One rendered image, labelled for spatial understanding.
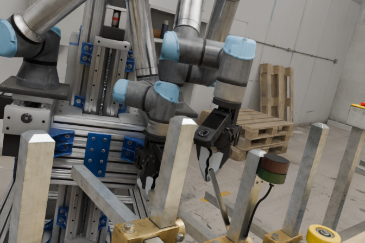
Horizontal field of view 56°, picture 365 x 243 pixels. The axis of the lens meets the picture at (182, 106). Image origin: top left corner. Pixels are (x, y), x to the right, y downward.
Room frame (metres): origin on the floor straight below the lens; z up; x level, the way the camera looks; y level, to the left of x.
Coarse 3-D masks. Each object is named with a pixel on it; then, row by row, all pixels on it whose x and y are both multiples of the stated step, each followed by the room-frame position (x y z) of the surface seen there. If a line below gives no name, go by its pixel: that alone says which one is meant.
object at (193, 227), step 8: (152, 192) 0.95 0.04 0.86; (152, 200) 0.94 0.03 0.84; (184, 216) 0.85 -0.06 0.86; (184, 224) 0.83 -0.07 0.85; (192, 224) 0.82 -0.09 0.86; (200, 224) 0.82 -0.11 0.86; (192, 232) 0.80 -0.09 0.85; (200, 232) 0.79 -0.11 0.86; (208, 232) 0.79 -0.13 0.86; (200, 240) 0.78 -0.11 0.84; (208, 240) 0.76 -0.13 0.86
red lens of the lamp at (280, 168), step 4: (264, 156) 0.73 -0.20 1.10; (264, 160) 0.72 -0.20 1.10; (268, 160) 0.71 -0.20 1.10; (260, 164) 0.74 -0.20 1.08; (264, 164) 0.72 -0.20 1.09; (268, 164) 0.71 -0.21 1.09; (272, 164) 0.71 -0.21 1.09; (276, 164) 0.71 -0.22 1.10; (280, 164) 0.70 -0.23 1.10; (284, 164) 0.71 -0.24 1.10; (288, 164) 0.72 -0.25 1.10; (268, 168) 0.71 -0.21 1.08; (272, 168) 0.71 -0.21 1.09; (276, 168) 0.70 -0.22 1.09; (280, 168) 0.71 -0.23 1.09; (284, 168) 0.71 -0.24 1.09; (276, 172) 0.70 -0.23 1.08; (280, 172) 0.71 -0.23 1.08; (284, 172) 0.71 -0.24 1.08
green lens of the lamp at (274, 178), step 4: (260, 168) 0.73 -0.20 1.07; (260, 172) 0.73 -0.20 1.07; (264, 172) 0.72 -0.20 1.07; (268, 172) 0.71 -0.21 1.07; (260, 176) 0.72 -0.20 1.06; (264, 176) 0.71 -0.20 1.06; (268, 176) 0.71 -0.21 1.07; (272, 176) 0.71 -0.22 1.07; (276, 176) 0.70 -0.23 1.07; (280, 176) 0.71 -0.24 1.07; (284, 176) 0.71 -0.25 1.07; (264, 180) 0.71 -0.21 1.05; (268, 180) 0.71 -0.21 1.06; (272, 180) 0.71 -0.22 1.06; (276, 180) 0.70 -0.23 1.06; (280, 180) 0.71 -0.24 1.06; (284, 180) 0.72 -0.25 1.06
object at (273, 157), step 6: (270, 156) 0.74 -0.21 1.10; (276, 156) 0.75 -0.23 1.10; (282, 162) 0.71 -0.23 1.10; (264, 168) 0.72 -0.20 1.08; (282, 174) 0.71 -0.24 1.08; (258, 180) 0.75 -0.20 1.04; (270, 186) 0.73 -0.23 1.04; (264, 198) 0.74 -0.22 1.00; (258, 204) 0.75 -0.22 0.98; (252, 216) 0.75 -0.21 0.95; (246, 234) 0.75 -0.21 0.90
